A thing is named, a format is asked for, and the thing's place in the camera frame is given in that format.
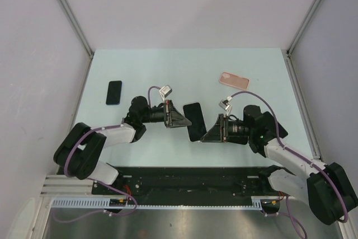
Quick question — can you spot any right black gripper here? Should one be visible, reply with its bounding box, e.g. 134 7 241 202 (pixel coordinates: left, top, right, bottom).
201 114 252 143

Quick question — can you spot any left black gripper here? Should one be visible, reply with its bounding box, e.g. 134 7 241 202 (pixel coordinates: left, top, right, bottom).
140 100 191 128

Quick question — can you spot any white-edged black smartphone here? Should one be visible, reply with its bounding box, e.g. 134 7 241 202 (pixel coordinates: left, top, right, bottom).
183 102 207 142

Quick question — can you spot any blue-edged black smartphone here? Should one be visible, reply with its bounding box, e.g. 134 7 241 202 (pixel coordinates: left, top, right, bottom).
106 81 123 105

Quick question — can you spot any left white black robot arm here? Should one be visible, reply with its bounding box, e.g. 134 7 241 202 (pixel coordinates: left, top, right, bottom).
53 96 191 194

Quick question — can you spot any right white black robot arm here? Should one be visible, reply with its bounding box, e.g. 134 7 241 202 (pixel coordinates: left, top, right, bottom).
200 105 357 225

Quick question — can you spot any pink phone case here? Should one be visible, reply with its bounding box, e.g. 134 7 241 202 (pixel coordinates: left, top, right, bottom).
219 72 250 91

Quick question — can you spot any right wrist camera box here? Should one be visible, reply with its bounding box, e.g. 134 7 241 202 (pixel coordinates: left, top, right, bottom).
219 97 232 116

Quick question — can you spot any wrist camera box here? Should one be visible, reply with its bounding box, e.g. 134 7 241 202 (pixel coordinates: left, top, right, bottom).
219 97 232 116
159 85 172 102

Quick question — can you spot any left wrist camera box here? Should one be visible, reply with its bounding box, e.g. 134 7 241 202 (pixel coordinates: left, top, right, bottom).
159 85 172 102

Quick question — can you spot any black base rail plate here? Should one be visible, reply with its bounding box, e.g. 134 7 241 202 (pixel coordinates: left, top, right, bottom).
90 166 287 212

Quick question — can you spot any white slotted cable duct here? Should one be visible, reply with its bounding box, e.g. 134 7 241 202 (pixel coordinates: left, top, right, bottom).
51 197 262 210

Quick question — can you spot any left aluminium frame post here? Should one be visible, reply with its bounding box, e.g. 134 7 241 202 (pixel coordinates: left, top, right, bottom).
57 0 94 60

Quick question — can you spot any aluminium frame post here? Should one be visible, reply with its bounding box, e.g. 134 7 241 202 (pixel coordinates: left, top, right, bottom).
57 0 94 60
286 0 323 57

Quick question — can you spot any right aluminium frame post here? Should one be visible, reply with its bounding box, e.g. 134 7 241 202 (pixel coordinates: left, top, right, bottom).
286 0 323 57

